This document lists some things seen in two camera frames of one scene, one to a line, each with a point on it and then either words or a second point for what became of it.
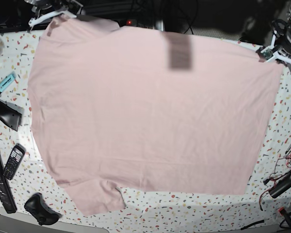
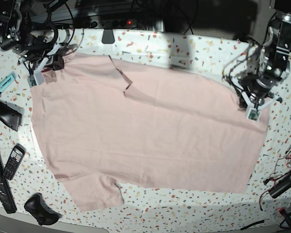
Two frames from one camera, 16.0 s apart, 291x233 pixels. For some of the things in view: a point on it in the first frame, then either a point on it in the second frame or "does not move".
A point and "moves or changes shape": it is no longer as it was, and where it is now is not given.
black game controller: (37, 206) does not move
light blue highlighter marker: (4, 84) does not move
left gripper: (44, 7) → (38, 45)
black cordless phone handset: (14, 161) does not move
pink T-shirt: (117, 106) moves or changes shape
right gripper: (290, 43) → (257, 87)
